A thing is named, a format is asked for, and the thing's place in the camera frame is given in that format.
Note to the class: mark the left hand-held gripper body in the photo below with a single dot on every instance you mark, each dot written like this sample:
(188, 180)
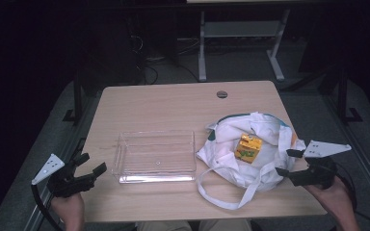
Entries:
(67, 184)

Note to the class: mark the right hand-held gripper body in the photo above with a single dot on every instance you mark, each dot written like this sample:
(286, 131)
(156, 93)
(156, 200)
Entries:
(319, 173)

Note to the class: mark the yellow juice carton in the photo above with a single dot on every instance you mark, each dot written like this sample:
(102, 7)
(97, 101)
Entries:
(248, 149)

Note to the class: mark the clear plastic container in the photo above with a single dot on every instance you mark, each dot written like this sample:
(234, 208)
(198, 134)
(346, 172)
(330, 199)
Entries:
(157, 157)

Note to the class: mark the white cloth tote bag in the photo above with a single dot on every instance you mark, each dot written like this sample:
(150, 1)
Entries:
(224, 154)

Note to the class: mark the person's left hand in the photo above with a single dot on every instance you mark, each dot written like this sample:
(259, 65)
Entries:
(70, 208)

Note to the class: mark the person's right hand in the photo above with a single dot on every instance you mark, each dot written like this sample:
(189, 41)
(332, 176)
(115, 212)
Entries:
(334, 197)

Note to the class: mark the black metal stand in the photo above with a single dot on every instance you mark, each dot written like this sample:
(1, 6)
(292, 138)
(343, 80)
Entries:
(343, 96)
(77, 99)

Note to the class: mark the white metal desk frame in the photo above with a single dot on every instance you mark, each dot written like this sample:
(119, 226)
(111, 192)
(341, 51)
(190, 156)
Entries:
(237, 29)

